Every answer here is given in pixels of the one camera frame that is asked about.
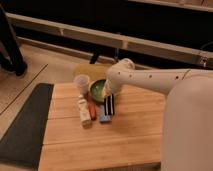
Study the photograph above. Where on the black white striped eraser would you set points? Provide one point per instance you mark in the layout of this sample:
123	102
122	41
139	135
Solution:
109	105

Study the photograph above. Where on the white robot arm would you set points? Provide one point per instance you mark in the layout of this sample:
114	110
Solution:
187	138

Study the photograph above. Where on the green ceramic bowl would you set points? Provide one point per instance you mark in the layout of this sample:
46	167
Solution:
96	90

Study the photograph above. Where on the translucent ceramic cup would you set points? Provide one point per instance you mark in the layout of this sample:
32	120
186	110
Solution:
82	82

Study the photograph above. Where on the orange red small object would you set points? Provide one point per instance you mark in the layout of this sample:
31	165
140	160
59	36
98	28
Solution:
92	110

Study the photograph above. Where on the blue sponge block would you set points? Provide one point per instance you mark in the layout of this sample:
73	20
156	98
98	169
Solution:
103	118

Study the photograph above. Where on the white plastic bottle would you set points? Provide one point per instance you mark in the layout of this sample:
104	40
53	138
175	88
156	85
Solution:
84	111

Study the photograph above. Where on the dark chair leg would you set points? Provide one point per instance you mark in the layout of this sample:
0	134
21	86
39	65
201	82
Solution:
16	62

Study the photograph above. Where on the dark floor mat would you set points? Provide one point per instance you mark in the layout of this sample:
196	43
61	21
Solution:
22	143

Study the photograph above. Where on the wooden shelf rail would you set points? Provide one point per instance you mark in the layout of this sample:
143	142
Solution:
138	45

